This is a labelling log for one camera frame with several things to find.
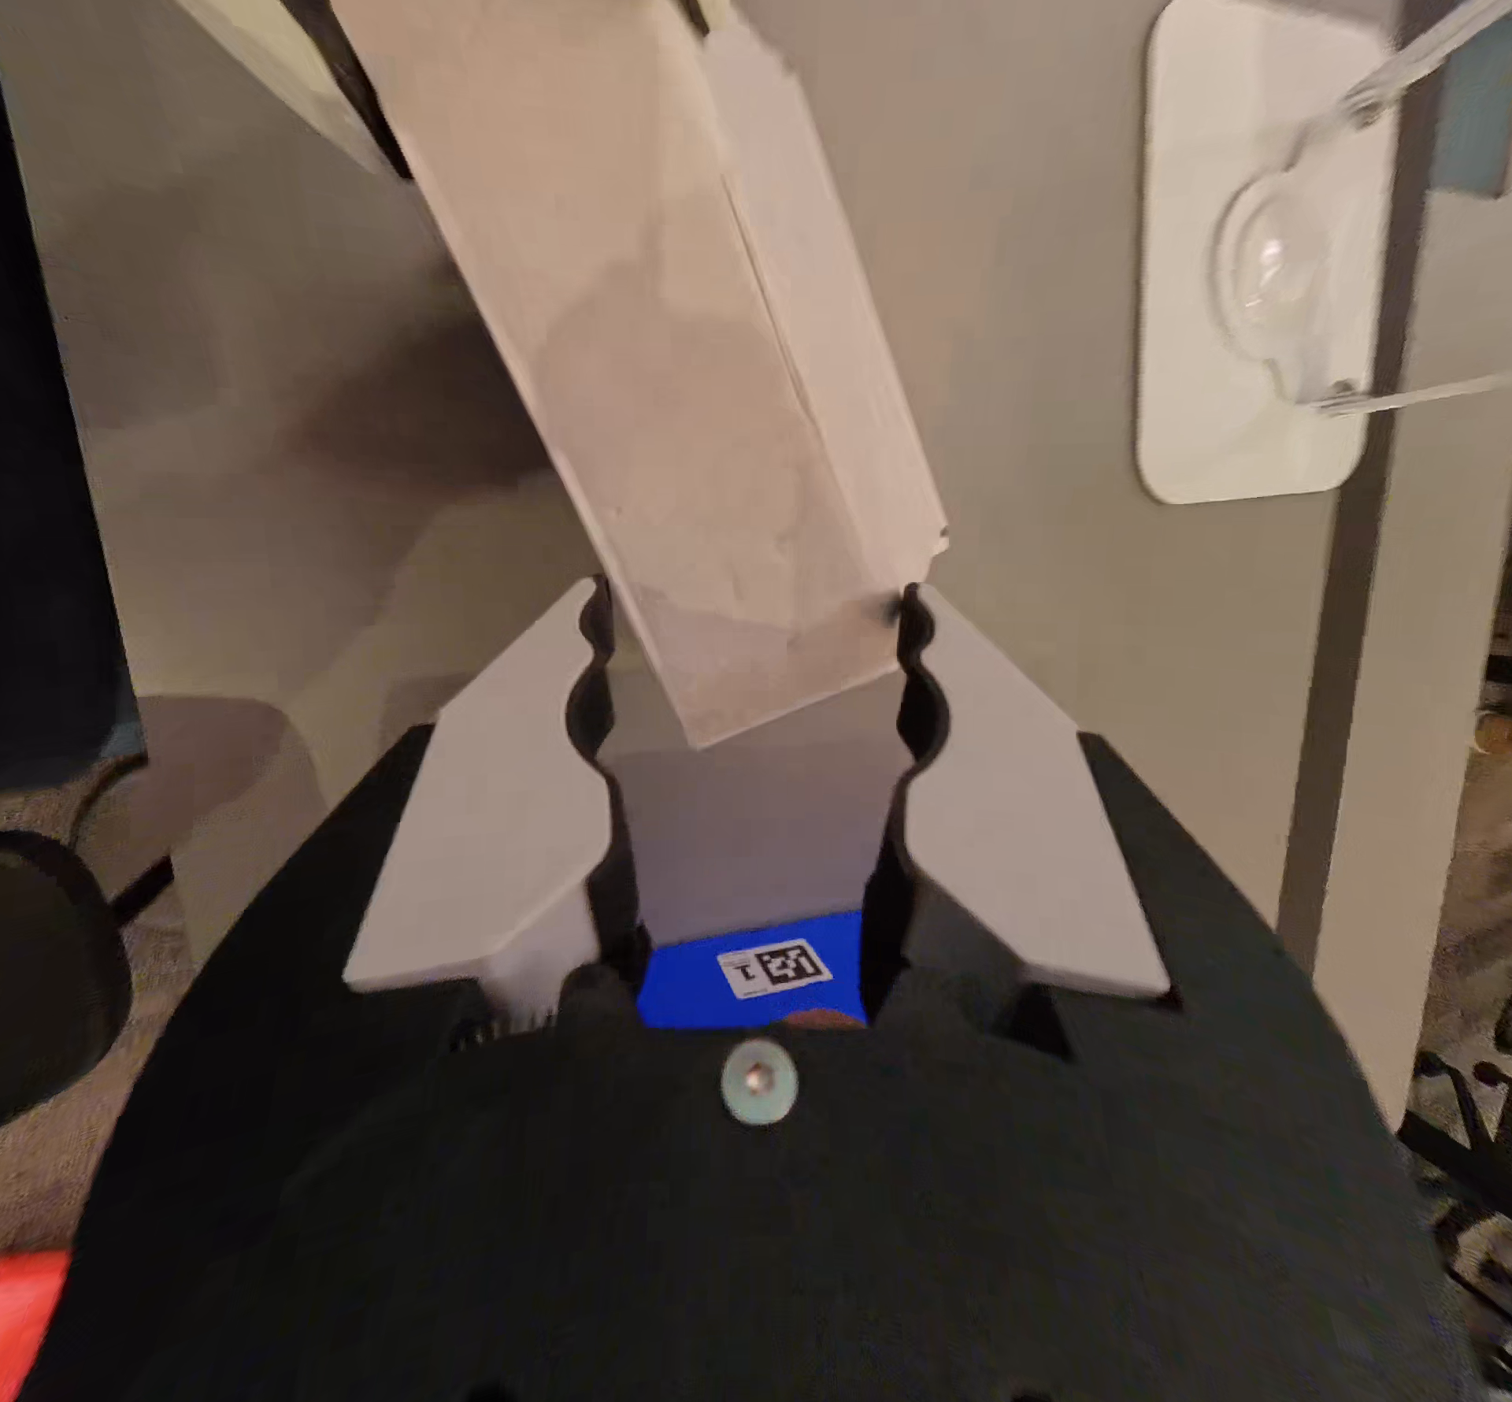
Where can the black metal stand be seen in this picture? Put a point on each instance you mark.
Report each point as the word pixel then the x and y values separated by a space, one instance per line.
pixel 1442 1083

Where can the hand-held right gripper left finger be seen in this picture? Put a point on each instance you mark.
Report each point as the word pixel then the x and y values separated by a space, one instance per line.
pixel 485 834

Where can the blue plastic bin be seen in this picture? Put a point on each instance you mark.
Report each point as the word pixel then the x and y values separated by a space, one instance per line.
pixel 679 988

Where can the black round seat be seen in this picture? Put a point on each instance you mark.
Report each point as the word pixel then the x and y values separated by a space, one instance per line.
pixel 52 977

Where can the clear acrylic stand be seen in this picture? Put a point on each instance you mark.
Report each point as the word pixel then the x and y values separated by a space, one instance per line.
pixel 1284 268

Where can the white printed tag sticker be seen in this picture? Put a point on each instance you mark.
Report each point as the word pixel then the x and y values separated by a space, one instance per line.
pixel 774 964

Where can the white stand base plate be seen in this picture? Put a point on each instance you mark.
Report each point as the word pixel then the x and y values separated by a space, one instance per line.
pixel 1195 241

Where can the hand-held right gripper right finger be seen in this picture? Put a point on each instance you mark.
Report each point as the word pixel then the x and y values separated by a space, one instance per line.
pixel 1029 846

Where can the white cardboard box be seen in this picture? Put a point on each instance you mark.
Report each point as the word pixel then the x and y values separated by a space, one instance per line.
pixel 614 361

